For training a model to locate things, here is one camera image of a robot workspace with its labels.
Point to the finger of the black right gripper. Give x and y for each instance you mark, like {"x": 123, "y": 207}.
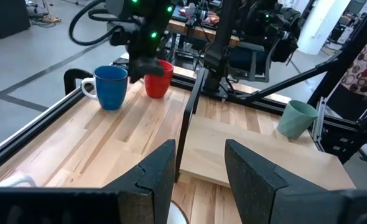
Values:
{"x": 137, "y": 70}
{"x": 154, "y": 67}

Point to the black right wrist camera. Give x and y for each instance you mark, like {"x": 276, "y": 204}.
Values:
{"x": 119, "y": 35}

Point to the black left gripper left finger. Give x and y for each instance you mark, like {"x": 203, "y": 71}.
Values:
{"x": 158, "y": 174}

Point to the black speaker box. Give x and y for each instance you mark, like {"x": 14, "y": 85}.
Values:
{"x": 6, "y": 18}

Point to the black aluminium table frame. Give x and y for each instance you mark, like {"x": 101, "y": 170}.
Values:
{"x": 34, "y": 129}

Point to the white mug with black text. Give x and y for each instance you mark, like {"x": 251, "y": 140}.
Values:
{"x": 15, "y": 180}

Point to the background black robot arm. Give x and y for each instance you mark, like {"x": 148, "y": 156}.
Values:
{"x": 280, "y": 34}

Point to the white pillar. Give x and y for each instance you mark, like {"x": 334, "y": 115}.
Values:
{"x": 320, "y": 25}

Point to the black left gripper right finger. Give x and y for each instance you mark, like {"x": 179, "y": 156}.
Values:
{"x": 252, "y": 180}

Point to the wooden background table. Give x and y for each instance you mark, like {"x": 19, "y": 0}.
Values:
{"x": 202, "y": 32}

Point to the grey chair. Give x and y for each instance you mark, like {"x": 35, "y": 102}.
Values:
{"x": 249, "y": 46}

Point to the sage green mug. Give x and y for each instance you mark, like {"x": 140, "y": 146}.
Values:
{"x": 295, "y": 121}

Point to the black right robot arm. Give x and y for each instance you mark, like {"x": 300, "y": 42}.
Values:
{"x": 217, "y": 46}

